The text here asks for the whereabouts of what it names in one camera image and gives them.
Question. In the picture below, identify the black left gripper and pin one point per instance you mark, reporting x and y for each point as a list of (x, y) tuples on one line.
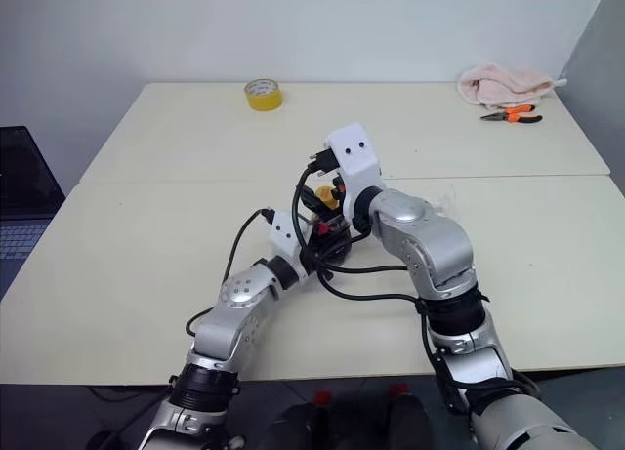
[(334, 245)]

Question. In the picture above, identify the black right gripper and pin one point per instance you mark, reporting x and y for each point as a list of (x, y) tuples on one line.
[(338, 189)]

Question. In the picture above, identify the small yellow orange object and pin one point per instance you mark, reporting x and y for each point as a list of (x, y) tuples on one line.
[(326, 196)]

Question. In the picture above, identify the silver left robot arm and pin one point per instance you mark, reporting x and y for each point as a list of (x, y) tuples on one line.
[(229, 318)]

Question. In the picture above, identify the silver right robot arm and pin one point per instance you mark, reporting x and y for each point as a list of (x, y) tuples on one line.
[(429, 245)]

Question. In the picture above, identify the yellow tape roll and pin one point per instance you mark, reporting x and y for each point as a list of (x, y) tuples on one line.
[(263, 94)]

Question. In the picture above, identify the dark rounded shape red cap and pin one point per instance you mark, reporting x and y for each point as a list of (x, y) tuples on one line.
[(405, 421), (303, 425)]

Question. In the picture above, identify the pink towel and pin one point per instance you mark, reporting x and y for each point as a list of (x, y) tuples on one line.
[(503, 85)]

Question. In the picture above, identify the dark open laptop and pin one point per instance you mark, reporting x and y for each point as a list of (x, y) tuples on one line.
[(22, 196)]

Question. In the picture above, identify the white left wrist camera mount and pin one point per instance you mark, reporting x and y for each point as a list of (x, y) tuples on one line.
[(284, 235)]

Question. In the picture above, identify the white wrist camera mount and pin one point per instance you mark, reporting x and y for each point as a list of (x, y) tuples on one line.
[(284, 235), (355, 154)]

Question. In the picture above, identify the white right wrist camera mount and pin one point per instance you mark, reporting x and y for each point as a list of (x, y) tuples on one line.
[(355, 154)]

